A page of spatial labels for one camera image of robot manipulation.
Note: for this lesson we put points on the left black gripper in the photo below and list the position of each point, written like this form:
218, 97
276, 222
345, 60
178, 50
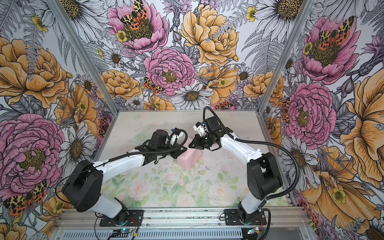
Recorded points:
177, 151

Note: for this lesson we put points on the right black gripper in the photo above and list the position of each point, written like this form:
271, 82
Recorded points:
196, 141

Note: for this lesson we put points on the purple wrapping paper sheet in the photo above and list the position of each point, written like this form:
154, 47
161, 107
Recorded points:
188, 159

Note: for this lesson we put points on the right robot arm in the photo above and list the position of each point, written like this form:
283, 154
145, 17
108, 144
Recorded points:
263, 175

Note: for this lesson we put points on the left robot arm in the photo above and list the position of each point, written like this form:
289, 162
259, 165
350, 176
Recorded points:
83, 187

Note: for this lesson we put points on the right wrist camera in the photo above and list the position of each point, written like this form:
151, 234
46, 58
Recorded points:
208, 126

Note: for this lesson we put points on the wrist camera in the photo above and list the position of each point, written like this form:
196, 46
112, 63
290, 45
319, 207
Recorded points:
208, 126
161, 139

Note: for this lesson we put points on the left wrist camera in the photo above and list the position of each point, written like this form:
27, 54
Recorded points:
161, 139

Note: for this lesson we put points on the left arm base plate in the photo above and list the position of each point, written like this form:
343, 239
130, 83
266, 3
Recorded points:
126, 218

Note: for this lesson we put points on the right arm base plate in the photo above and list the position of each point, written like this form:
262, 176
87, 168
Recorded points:
237, 217

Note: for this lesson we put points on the aluminium front rail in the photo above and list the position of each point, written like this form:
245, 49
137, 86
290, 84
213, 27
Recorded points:
173, 218

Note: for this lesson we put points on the white slotted cable duct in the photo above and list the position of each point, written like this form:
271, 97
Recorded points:
152, 234

